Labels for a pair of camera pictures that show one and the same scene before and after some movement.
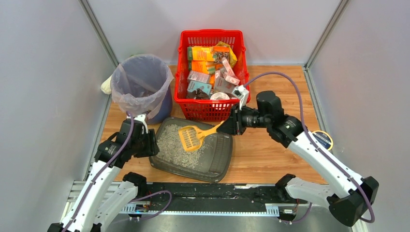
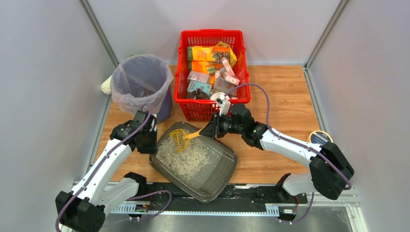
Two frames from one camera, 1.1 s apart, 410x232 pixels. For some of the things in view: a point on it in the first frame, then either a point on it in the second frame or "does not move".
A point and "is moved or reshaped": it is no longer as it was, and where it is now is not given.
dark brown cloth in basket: (197, 94) does not move
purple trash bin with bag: (142, 83) does not move
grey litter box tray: (209, 161) is moved or reshaped
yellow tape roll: (324, 138) does not move
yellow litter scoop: (191, 137) → (180, 139)
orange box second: (208, 67) does not move
